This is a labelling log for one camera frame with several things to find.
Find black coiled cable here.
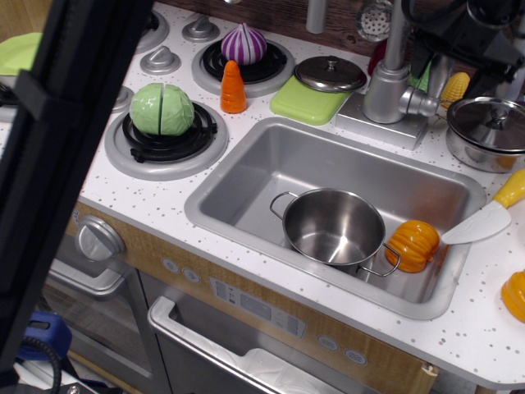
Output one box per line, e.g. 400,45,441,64
22,336,62,394

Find steel pot in sink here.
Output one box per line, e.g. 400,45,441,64
269,188,400,277

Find silver stove knob middle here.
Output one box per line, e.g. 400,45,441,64
139,45,181,76

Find stove burner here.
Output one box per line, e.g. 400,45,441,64
104,103,229,181
135,10,169,55
191,40,295,99

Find orange pumpkin half in sink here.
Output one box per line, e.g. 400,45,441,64
385,220,441,273

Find silver faucet lever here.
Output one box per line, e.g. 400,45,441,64
398,54,454,117

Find yellow pepper toy half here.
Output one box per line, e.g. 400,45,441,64
500,271,525,323

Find back left stove burner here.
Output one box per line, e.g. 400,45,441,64
135,10,169,55

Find silver dishwasher door handle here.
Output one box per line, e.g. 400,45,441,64
148,295,329,394

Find grey toy sink basin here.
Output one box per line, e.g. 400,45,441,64
185,117,486,320

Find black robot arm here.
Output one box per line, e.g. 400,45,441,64
401,1,524,99

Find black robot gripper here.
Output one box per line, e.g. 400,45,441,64
411,7,523,99

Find silver stove knob top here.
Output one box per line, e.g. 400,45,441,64
182,16,220,43

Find green cutting board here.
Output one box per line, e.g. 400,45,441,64
270,76,350,126

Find green toy cabbage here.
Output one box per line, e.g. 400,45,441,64
129,83,195,136

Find silver oven dial knob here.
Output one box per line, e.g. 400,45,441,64
75,215,126,262

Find green toy vegetable behind faucet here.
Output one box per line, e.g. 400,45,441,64
409,62,431,92

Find steel pot with lid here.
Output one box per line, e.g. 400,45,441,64
445,97,524,173

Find blue clamp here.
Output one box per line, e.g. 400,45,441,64
16,310,72,360

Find silver pole right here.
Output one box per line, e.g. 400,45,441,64
507,67,524,101

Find silver stove knob lower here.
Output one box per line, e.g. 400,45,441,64
112,86,134,113

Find purple toy onion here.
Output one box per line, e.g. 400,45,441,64
221,23,267,66

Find back right stove burner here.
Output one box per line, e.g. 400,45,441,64
191,40,295,99

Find black foreground frame post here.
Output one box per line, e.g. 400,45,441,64
1,1,153,373

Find green plate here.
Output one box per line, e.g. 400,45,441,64
0,32,43,76

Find steel pot lid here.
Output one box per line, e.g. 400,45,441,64
294,56,368,93

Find yellow toy corn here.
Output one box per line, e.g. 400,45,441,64
440,71,470,108

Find metal strainer ladle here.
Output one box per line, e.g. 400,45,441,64
356,0,393,43

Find orange toy carrot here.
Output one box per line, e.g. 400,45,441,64
220,60,248,113

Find silver stove knob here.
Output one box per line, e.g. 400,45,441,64
112,86,134,113
182,16,220,43
139,45,181,76

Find silver oven door handle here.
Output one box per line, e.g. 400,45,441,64
48,259,126,302

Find white yellow toy knife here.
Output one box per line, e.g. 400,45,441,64
441,169,524,245

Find front stove burner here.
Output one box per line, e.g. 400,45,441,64
104,103,229,181

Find silver vertical pole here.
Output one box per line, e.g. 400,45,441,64
306,0,329,34

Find silver toy faucet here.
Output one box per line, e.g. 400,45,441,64
336,1,427,150

